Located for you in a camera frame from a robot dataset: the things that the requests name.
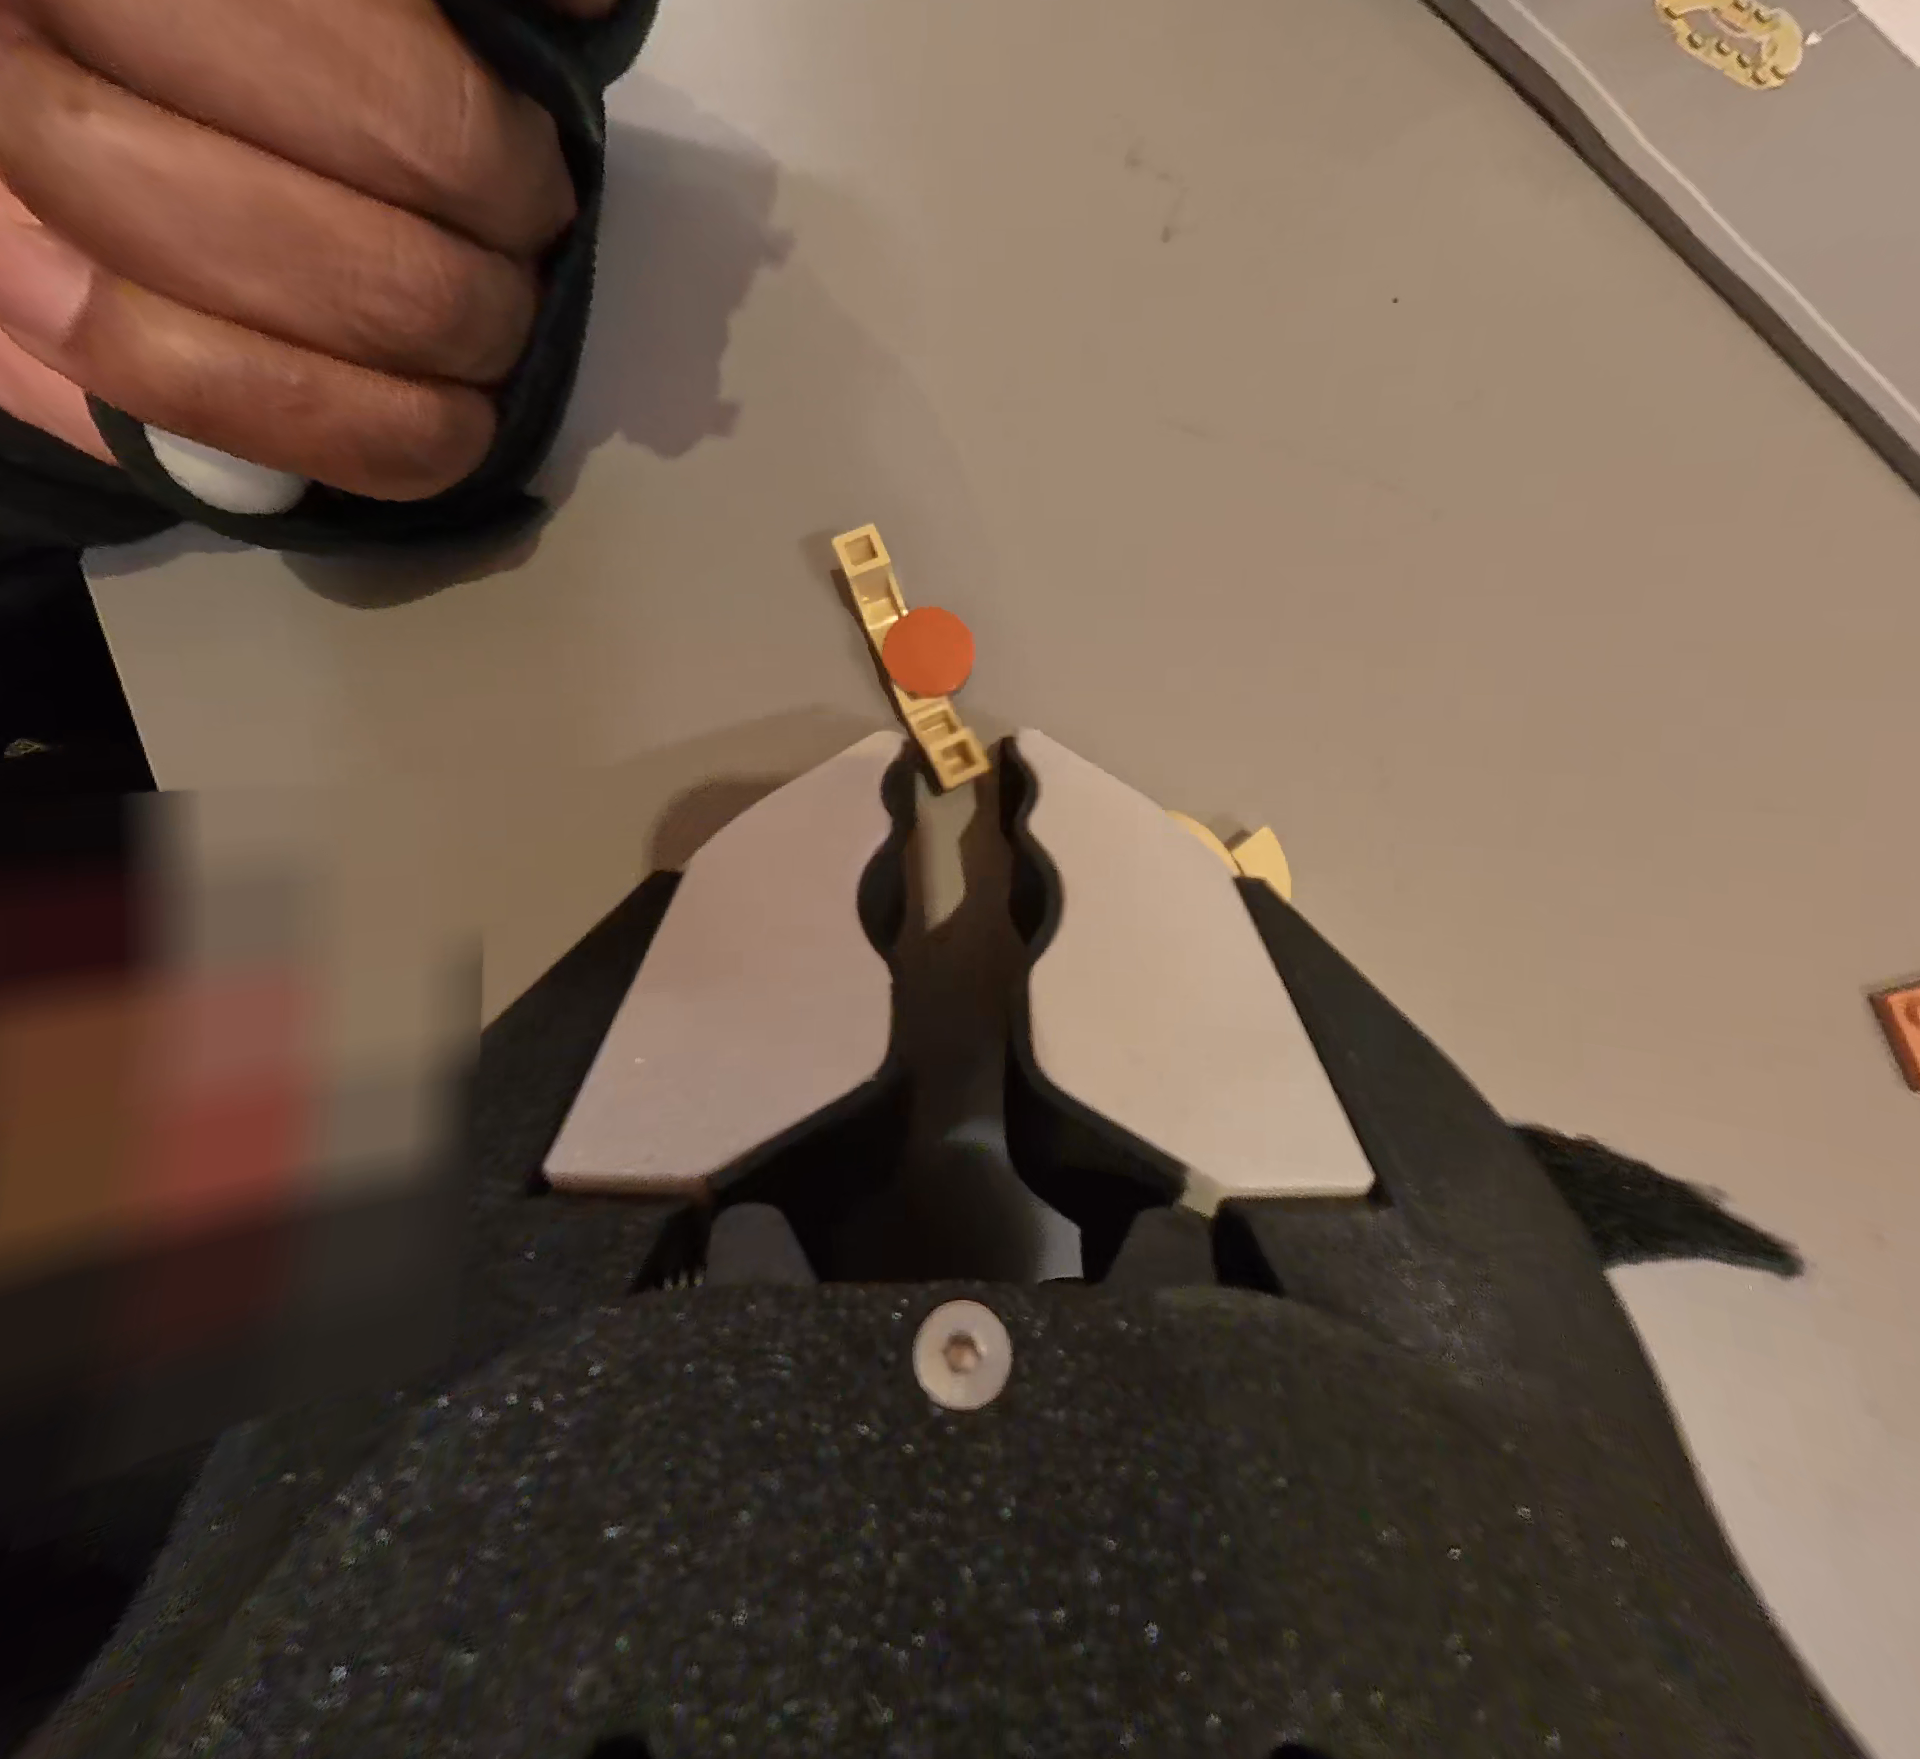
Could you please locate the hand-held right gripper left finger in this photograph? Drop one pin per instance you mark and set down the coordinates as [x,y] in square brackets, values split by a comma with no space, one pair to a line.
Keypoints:
[736,1027]

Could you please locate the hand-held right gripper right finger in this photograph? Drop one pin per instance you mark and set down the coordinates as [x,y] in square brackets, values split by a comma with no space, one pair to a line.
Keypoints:
[1187,1027]

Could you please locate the yellow plate brick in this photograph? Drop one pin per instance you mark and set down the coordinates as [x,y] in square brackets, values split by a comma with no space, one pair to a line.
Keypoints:
[908,667]

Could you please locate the brown round toy brick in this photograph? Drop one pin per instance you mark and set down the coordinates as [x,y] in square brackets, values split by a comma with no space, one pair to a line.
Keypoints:
[931,649]

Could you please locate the person's left hand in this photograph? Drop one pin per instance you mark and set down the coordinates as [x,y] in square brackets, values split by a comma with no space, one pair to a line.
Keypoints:
[241,170]

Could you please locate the tan quarter-round brick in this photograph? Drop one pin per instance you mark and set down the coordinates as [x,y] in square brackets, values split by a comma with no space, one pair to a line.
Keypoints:
[1256,860]

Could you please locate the brown studded plate brick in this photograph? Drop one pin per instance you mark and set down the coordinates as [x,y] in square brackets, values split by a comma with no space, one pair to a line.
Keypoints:
[1900,1031]

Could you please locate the grey instruction booklet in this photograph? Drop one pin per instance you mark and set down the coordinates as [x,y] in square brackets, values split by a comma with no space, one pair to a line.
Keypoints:
[1713,109]

